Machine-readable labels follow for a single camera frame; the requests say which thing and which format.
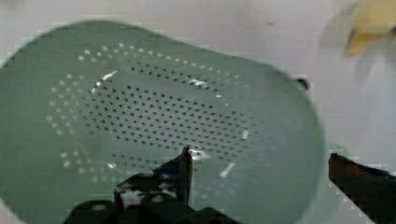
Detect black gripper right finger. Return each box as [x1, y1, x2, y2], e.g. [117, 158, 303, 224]
[328, 153, 396, 224]

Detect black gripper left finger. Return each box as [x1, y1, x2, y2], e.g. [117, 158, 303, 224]
[64, 147, 240, 224]

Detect green plastic strainer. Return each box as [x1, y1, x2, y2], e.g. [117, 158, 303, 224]
[0, 20, 353, 224]

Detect yellow banana peel toy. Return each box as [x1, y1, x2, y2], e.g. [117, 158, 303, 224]
[346, 0, 396, 57]

